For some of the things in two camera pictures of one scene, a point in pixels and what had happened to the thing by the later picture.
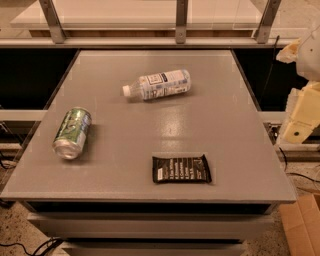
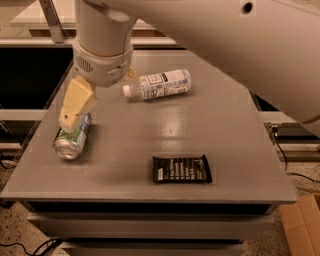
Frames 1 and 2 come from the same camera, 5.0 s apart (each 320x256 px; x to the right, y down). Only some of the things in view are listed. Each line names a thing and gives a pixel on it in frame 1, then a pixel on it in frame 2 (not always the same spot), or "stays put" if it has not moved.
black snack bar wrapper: (182, 169) stays put
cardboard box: (301, 221) stays put
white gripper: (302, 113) → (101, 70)
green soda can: (71, 133) stays put
